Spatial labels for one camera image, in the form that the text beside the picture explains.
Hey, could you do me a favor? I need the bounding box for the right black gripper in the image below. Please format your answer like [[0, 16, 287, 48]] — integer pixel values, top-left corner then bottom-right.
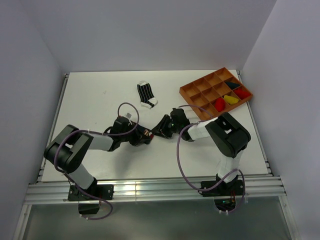
[[151, 114, 181, 139]]

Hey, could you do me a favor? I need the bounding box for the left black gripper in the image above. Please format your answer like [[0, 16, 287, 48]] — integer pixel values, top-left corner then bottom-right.
[[119, 122, 150, 146]]

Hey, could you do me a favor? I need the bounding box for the red Christmas sock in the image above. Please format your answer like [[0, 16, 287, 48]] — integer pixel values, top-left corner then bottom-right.
[[214, 97, 226, 112]]

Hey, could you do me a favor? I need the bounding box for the navy patterned sock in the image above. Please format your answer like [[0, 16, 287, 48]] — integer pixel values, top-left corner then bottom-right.
[[143, 128, 154, 139]]

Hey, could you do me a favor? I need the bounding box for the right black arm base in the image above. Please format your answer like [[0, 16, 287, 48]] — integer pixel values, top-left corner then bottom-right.
[[200, 178, 245, 197]]

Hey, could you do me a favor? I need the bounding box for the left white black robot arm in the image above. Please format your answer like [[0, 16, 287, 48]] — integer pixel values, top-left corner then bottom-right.
[[43, 116, 154, 200]]

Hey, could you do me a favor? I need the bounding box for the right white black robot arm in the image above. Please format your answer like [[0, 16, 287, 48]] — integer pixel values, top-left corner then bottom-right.
[[151, 108, 251, 195]]

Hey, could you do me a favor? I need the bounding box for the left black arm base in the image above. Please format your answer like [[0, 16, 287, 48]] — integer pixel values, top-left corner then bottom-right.
[[67, 184, 114, 220]]

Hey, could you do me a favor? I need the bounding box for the black white striped sock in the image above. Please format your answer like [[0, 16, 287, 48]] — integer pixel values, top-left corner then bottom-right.
[[137, 81, 158, 109]]

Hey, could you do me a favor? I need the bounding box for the orange compartment tray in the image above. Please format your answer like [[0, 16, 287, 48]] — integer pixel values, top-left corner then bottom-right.
[[179, 67, 253, 121]]

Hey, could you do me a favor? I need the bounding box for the yellow rolled sock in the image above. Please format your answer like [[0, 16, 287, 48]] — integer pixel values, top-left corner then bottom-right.
[[223, 95, 240, 105]]

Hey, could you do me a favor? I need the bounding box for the dark green rolled sock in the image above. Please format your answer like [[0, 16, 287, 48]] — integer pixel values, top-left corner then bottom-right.
[[224, 81, 241, 90]]

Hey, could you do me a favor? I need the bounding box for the red rolled sock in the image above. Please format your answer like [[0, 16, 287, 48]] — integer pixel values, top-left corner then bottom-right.
[[233, 87, 251, 100]]

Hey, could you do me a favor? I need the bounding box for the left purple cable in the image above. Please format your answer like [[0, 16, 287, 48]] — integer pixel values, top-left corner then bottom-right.
[[53, 102, 140, 221]]

